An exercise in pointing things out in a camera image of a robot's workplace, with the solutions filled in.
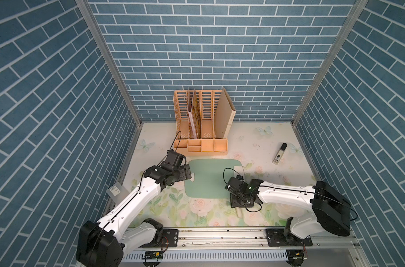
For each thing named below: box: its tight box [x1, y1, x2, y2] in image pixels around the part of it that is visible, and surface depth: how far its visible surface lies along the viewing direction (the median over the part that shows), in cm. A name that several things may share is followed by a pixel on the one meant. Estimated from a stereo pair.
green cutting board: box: [184, 159, 243, 199], surface depth 93 cm
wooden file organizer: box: [173, 90, 229, 157], surface depth 105 cm
